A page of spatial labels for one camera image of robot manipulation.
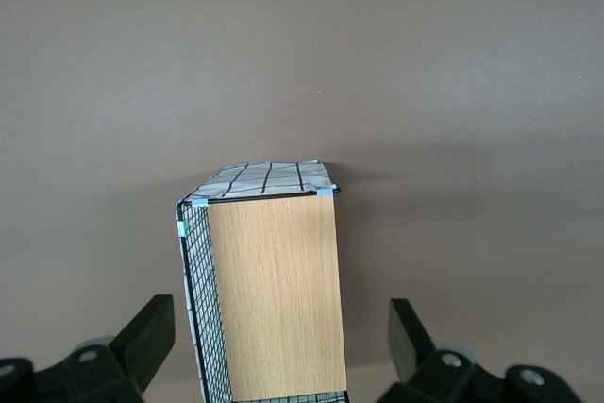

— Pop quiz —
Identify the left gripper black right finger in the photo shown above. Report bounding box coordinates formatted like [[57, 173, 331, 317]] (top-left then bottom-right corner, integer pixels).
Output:
[[377, 297, 584, 403]]

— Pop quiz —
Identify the black wire mesh basket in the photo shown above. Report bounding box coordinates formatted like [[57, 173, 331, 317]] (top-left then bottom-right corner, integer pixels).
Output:
[[175, 160, 351, 403]]

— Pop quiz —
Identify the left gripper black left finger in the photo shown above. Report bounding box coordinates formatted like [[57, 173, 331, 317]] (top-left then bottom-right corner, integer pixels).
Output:
[[0, 294, 177, 403]]

